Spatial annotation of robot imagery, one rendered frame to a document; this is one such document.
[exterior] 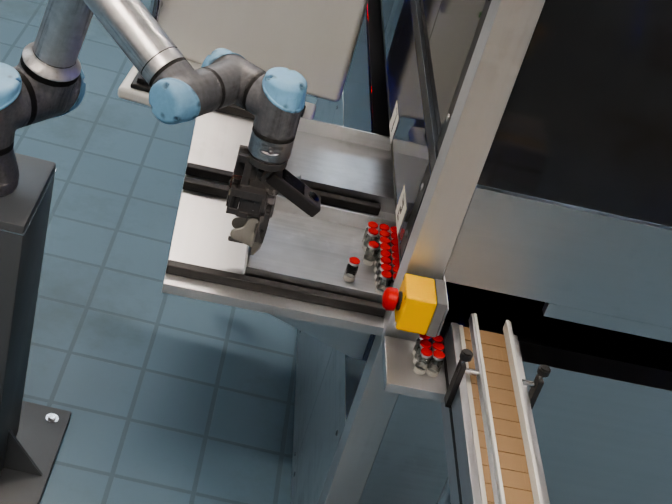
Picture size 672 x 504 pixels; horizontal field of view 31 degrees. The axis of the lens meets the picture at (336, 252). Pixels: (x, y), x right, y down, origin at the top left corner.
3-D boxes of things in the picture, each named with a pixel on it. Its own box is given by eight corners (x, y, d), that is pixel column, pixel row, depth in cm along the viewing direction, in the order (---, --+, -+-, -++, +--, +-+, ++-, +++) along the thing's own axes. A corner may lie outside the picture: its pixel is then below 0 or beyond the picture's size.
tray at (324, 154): (409, 155, 274) (413, 142, 272) (415, 218, 253) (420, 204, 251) (260, 122, 269) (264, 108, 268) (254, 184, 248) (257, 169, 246)
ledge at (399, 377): (456, 358, 221) (459, 350, 220) (462, 406, 210) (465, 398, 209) (381, 343, 219) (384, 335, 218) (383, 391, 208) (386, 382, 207)
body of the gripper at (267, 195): (227, 194, 221) (241, 137, 214) (274, 203, 222) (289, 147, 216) (224, 217, 215) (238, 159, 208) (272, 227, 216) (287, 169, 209)
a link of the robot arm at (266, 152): (295, 127, 213) (294, 150, 207) (289, 149, 216) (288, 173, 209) (253, 117, 212) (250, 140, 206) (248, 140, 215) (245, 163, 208)
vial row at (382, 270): (383, 243, 242) (389, 224, 239) (386, 297, 227) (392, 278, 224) (372, 241, 241) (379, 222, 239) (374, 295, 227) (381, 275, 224)
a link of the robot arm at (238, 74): (188, 53, 205) (236, 83, 201) (231, 40, 213) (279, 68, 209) (180, 94, 209) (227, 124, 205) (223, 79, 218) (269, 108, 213)
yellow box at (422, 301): (433, 312, 213) (445, 280, 209) (435, 338, 207) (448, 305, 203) (391, 304, 212) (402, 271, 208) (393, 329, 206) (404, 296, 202)
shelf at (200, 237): (405, 151, 279) (408, 144, 278) (423, 344, 222) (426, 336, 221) (198, 105, 273) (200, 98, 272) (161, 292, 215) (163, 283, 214)
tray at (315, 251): (417, 240, 246) (422, 226, 244) (423, 319, 225) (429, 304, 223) (251, 204, 242) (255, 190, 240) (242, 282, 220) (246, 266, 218)
